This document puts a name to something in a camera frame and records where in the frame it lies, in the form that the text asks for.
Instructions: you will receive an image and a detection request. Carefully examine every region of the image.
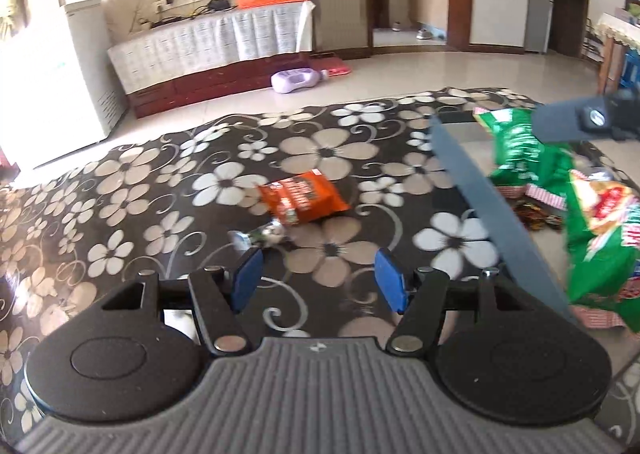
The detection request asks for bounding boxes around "green and red chip bag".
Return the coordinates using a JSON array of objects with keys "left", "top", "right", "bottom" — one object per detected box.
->
[{"left": 562, "top": 168, "right": 640, "bottom": 331}]

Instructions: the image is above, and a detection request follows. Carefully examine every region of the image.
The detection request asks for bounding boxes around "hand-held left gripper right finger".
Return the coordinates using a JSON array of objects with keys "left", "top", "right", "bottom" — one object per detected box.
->
[{"left": 374, "top": 247, "right": 532, "bottom": 356}]

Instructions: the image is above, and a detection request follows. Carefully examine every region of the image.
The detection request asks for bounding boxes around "pile of candies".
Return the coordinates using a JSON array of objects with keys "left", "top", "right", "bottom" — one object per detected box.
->
[{"left": 514, "top": 198, "right": 567, "bottom": 233}]

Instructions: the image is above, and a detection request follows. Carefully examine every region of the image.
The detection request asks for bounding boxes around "red slipper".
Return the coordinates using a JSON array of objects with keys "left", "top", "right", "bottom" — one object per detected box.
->
[{"left": 319, "top": 58, "right": 353, "bottom": 77}]

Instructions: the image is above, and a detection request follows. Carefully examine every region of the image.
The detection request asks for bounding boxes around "floral tablecloth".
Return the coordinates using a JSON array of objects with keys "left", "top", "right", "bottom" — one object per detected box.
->
[{"left": 0, "top": 86, "right": 640, "bottom": 454}]

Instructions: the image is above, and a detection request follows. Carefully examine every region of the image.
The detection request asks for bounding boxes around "white chest freezer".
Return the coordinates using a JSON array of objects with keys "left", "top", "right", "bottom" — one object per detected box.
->
[{"left": 0, "top": 0, "right": 129, "bottom": 171}]

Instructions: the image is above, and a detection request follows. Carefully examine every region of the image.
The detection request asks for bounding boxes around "grey storage bin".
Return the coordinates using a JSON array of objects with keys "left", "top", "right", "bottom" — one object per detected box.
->
[{"left": 429, "top": 106, "right": 640, "bottom": 335}]

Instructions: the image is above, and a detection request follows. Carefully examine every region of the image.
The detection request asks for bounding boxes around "side table with lace cloth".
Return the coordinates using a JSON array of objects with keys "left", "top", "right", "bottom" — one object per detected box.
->
[{"left": 594, "top": 10, "right": 640, "bottom": 95}]

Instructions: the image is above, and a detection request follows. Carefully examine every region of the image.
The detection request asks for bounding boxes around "small orange snack packet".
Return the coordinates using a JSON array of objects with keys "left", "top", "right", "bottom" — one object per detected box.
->
[{"left": 257, "top": 172, "right": 351, "bottom": 226}]

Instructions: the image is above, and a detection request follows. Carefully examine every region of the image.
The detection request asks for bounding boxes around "TV cabinet with cloth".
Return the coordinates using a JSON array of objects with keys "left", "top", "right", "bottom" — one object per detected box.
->
[{"left": 106, "top": 0, "right": 315, "bottom": 97}]

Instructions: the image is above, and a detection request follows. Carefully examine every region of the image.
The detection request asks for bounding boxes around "silver candy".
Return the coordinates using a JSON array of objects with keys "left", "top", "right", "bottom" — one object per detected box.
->
[{"left": 227, "top": 218, "right": 289, "bottom": 251}]

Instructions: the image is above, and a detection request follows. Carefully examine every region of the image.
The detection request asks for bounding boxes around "blue plastic stool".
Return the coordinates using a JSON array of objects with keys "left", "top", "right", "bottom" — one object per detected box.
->
[{"left": 618, "top": 50, "right": 640, "bottom": 90}]

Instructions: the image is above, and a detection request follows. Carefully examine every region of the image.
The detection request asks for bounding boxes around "dark green snack bag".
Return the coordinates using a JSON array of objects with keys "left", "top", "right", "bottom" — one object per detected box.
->
[{"left": 473, "top": 106, "right": 577, "bottom": 211}]

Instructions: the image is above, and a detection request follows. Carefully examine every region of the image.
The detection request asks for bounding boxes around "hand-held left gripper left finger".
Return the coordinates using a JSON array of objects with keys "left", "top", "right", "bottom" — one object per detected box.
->
[{"left": 100, "top": 248, "right": 265, "bottom": 356}]

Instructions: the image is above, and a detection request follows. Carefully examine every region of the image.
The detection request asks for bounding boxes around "purple detergent bottle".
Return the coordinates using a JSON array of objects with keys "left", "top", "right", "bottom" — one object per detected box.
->
[{"left": 269, "top": 67, "right": 331, "bottom": 95}]

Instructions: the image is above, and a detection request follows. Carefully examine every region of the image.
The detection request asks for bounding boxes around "dark red television cabinet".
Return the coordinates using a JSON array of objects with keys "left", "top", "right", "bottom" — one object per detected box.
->
[{"left": 127, "top": 50, "right": 322, "bottom": 120}]

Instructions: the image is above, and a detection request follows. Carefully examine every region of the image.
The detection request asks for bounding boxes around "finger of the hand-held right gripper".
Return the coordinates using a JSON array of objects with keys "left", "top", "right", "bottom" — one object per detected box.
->
[{"left": 531, "top": 88, "right": 640, "bottom": 145}]

